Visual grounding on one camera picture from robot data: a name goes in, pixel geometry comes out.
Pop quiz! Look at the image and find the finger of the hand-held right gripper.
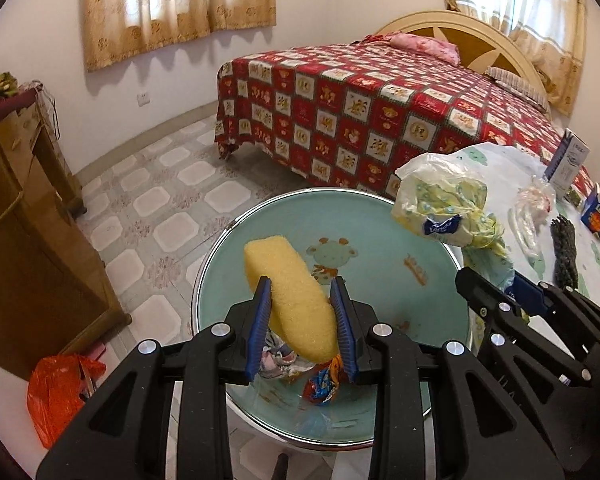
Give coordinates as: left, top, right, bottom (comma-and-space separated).
504, 271, 600, 372
454, 266, 600, 472

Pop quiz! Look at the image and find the purple white plastic bag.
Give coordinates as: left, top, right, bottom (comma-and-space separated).
257, 332, 311, 386

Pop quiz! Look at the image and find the cream wooden headboard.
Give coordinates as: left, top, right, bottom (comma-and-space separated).
375, 10, 551, 91

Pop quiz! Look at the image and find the orange plastic bag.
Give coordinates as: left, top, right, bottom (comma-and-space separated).
26, 354, 107, 450

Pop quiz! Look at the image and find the dark grey textured cloth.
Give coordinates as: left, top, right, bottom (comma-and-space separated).
550, 215, 579, 290

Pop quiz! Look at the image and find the brown wooden cabinet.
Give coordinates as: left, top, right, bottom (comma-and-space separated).
0, 87, 133, 381

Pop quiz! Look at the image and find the blue carton with white cap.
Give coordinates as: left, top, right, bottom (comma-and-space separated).
580, 182, 600, 238

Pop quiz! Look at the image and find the narrow beige patterned curtain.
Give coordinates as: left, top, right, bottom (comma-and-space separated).
442, 0, 588, 117

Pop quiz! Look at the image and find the pink pillow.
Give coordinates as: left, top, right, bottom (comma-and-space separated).
387, 31, 461, 66

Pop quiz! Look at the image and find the clear crumpled plastic bag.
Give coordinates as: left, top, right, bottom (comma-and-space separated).
509, 175, 558, 266

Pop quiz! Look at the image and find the white milk carton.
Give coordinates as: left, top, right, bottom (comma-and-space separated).
544, 128, 592, 196

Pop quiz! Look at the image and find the bed with red blanket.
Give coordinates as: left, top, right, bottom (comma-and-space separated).
214, 42, 596, 200

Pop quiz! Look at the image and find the clear bag yellow green print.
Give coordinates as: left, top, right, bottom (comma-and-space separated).
391, 152, 518, 301

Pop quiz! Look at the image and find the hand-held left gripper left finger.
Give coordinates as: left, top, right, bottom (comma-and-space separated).
35, 275, 273, 480

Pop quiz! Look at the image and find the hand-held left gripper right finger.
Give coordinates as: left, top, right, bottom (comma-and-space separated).
329, 275, 566, 480

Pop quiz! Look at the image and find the orange red foil wrapper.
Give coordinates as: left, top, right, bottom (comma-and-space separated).
302, 355, 348, 406

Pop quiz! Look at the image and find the striped pillow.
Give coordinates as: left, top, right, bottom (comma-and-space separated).
485, 65, 551, 113

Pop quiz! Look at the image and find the wide beige patterned curtain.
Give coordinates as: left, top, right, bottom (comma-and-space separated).
82, 0, 278, 72

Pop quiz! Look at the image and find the yellow sponge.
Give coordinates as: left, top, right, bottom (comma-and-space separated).
243, 239, 340, 363

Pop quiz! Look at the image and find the teal basin with cartoon print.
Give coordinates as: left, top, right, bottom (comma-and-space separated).
191, 187, 476, 453

